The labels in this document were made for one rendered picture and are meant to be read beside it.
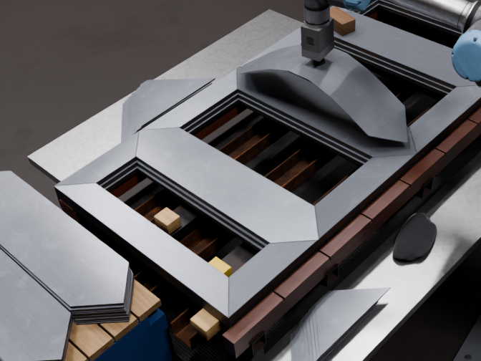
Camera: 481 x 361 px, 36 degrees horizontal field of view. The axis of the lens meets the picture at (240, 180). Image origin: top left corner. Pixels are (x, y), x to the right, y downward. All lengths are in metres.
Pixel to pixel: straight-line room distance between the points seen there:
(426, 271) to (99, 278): 0.90
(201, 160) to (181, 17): 2.55
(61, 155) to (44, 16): 2.54
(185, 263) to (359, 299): 0.47
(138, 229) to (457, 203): 0.97
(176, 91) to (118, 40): 1.96
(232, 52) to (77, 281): 1.26
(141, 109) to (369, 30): 0.87
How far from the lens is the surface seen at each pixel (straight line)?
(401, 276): 2.13
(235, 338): 1.83
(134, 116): 2.60
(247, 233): 2.02
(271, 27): 3.04
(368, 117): 2.21
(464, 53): 1.97
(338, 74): 2.27
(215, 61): 2.86
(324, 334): 1.95
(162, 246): 2.00
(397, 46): 2.69
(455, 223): 2.29
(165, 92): 2.66
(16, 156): 3.87
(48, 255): 2.09
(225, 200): 2.10
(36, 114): 4.12
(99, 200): 2.18
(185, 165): 2.23
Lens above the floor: 2.30
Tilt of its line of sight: 42 degrees down
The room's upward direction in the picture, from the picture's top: 7 degrees counter-clockwise
